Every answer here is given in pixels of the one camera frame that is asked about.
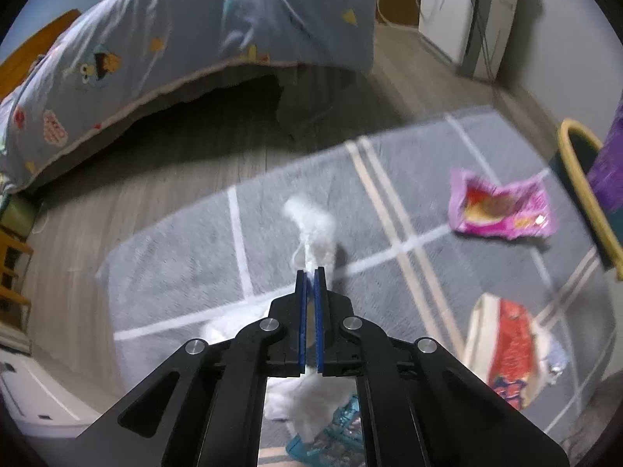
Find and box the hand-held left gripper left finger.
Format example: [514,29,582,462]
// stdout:
[78,267,312,467]

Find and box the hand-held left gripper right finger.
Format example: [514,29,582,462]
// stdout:
[314,267,570,467]

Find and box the white tissue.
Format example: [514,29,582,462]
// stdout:
[202,195,361,441]

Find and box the blue blister pack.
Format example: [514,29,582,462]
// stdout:
[285,394,366,467]

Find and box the red and white packet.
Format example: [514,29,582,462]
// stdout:
[462,293,568,410]

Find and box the yellow-rimmed teal trash bin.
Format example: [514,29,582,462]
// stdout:
[547,119,623,280]

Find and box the purple packet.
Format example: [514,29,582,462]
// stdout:
[586,97,623,215]

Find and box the grey rug with stripes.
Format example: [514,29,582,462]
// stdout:
[97,104,623,467]

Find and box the pink snack wrapper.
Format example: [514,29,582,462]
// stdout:
[448,166,558,241]

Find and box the white flat appliance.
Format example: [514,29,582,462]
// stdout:
[0,345,103,441]

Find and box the blue printed duvet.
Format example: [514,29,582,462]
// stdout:
[0,0,378,195]

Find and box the wooden chair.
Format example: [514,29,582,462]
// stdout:
[0,226,35,336]

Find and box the small green bin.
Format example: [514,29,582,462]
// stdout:
[0,195,42,237]

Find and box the white floor appliance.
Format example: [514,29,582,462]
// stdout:
[419,0,521,81]

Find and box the black cable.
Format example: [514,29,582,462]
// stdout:
[452,0,502,79]

